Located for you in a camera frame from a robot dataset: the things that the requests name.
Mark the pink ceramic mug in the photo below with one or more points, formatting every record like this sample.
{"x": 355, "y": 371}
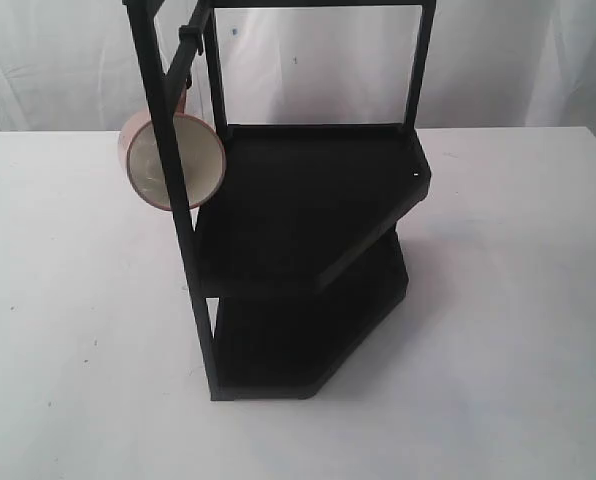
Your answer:
{"x": 202, "y": 155}

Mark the black two-tier shelf rack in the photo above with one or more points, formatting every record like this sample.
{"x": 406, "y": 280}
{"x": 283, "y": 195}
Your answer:
{"x": 295, "y": 259}

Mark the white backdrop curtain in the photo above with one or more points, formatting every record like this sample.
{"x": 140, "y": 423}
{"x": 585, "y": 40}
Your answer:
{"x": 71, "y": 65}

